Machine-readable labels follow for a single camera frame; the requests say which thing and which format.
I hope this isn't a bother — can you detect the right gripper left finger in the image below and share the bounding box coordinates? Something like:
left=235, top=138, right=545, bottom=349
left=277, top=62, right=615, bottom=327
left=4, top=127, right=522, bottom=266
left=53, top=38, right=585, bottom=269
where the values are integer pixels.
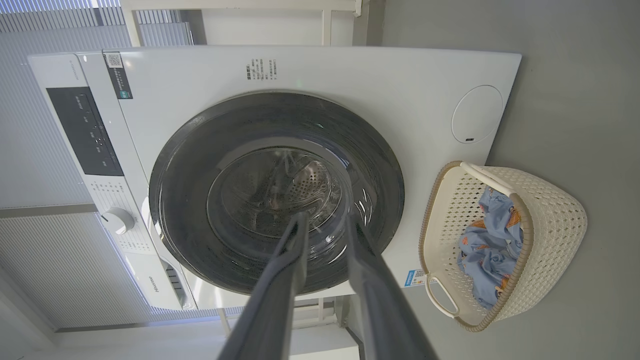
left=217, top=211, right=311, bottom=360

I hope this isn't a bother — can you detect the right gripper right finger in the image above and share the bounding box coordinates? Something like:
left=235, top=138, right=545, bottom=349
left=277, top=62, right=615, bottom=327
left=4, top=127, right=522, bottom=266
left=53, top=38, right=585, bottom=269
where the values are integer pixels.
left=344, top=209, right=439, bottom=360

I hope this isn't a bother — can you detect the blue cartoon print garment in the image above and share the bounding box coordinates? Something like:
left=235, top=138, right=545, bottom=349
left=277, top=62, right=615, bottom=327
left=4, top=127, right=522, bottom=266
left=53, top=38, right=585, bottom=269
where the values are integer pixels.
left=456, top=186, right=524, bottom=311

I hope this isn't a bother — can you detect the dark round washer door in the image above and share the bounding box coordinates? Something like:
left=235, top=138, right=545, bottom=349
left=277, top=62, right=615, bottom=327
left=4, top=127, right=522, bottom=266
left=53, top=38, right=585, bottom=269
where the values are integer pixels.
left=148, top=90, right=406, bottom=296

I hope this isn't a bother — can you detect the steel washing machine drum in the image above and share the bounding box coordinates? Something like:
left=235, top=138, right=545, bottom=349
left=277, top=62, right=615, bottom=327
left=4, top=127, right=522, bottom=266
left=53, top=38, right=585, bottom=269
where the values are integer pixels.
left=207, top=147, right=346, bottom=238

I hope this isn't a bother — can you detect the white front-load washing machine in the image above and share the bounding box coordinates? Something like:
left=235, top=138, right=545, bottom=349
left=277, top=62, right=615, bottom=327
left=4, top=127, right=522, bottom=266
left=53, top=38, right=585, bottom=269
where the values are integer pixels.
left=27, top=46, right=522, bottom=311

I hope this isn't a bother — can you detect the blue white energy label sticker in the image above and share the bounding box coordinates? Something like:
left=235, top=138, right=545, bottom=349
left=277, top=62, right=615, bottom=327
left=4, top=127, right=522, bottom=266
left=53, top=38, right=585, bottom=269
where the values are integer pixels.
left=404, top=269, right=438, bottom=288

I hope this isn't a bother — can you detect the white control knob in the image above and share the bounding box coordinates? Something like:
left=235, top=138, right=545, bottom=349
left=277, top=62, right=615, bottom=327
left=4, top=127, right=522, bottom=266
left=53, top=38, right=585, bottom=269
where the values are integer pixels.
left=101, top=206, right=136, bottom=236

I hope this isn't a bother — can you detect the cream perforated laundry basket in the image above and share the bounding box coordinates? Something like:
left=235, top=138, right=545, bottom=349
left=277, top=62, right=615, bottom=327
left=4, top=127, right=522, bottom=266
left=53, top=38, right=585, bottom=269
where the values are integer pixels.
left=419, top=160, right=588, bottom=333

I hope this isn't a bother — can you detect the round white filter cover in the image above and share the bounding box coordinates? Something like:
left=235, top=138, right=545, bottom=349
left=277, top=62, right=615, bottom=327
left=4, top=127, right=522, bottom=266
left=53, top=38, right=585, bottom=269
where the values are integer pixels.
left=451, top=84, right=504, bottom=145

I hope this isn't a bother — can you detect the black control panel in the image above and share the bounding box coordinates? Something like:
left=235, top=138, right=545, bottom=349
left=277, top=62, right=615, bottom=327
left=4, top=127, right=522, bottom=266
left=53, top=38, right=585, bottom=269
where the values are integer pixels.
left=46, top=86, right=125, bottom=177

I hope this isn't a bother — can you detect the dark QR code sticker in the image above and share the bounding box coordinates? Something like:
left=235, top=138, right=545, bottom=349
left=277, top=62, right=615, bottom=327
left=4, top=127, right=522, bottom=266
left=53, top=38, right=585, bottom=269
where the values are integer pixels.
left=103, top=51, right=134, bottom=100

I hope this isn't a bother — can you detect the white frame furniture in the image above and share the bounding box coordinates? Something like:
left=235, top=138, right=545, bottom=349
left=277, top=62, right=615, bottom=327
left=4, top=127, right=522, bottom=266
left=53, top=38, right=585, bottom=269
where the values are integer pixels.
left=120, top=0, right=363, bottom=48

